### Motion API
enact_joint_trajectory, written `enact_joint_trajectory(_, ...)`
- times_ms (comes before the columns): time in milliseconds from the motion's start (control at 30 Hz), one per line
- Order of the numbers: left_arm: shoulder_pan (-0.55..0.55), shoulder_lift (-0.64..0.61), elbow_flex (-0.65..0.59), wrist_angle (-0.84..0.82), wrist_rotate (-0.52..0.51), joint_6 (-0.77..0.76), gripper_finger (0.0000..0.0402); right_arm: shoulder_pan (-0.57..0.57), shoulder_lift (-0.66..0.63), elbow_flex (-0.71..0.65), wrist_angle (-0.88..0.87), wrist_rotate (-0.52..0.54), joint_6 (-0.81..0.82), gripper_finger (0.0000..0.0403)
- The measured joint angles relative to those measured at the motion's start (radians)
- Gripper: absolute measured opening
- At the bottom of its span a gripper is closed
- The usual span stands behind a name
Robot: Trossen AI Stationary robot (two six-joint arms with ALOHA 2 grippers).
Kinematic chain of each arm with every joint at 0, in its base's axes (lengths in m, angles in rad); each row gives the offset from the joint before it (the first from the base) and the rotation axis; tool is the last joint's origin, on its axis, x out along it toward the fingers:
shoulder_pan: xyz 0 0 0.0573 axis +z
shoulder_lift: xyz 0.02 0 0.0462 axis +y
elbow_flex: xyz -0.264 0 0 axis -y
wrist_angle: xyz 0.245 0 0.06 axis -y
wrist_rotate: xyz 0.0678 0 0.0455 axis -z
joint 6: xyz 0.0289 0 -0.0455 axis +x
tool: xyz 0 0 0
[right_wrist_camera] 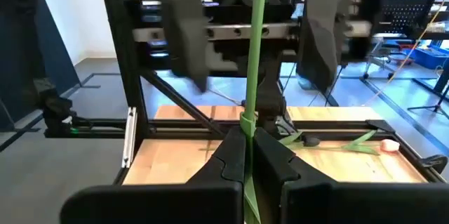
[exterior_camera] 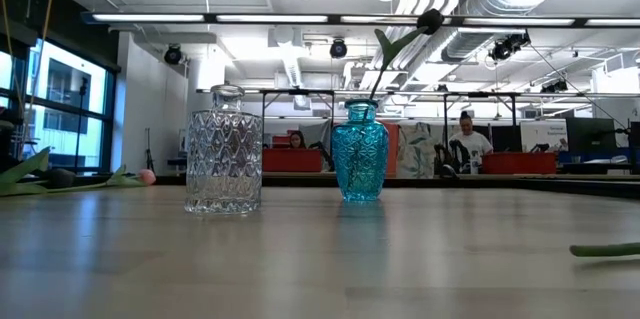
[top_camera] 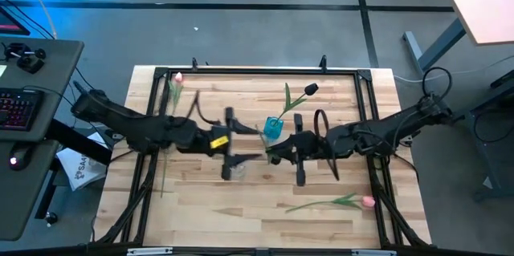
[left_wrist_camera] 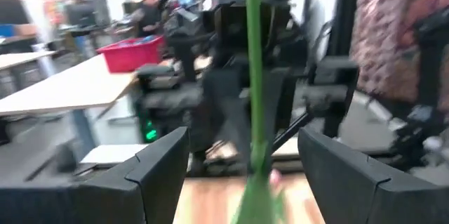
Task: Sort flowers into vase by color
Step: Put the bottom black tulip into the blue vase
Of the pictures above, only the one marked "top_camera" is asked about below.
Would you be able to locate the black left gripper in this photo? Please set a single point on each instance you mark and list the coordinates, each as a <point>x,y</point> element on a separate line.
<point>209,137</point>

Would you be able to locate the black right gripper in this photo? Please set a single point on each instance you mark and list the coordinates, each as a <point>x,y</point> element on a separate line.
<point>311,145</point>

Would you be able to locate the clear glass vase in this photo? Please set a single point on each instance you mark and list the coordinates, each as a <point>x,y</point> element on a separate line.
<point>239,171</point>

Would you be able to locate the pink tulip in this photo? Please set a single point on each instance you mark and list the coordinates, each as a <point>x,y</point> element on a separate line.
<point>178,77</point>
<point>368,201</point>

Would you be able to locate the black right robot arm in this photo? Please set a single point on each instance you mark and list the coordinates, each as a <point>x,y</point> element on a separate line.
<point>385,131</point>

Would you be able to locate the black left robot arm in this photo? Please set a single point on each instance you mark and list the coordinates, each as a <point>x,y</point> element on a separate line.
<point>120,119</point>

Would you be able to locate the blue glass vase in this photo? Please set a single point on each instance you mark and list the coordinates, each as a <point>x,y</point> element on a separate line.
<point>273,128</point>

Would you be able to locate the white paper bag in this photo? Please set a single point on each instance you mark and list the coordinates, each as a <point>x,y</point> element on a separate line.
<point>80,167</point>

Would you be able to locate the black desk base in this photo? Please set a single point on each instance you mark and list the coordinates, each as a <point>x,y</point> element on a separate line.
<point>76,141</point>

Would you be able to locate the grey-blue desk leg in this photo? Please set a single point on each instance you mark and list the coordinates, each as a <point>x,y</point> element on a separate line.
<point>437,47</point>

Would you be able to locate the dark grey desk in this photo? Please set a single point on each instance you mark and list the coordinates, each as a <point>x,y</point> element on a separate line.
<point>24,192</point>

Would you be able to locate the black computer mouse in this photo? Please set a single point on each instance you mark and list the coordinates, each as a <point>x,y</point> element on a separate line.
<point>18,157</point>

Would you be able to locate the black backlit keyboard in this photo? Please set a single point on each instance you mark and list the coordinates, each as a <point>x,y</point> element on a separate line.
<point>18,109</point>

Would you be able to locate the black clamp device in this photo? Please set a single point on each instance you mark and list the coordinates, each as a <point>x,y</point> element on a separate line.
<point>30,62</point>

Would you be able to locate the light wooden desk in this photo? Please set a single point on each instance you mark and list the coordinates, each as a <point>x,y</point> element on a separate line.
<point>482,3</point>

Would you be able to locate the black metal rig frame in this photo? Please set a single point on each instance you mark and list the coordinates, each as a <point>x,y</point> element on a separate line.
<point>261,71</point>

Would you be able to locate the black frame clamp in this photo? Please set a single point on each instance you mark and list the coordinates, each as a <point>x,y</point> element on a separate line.
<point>194,64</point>
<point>322,62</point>

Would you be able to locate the silver metal bracket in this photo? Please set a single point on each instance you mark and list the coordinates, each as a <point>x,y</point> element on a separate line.
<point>148,251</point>
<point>373,253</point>

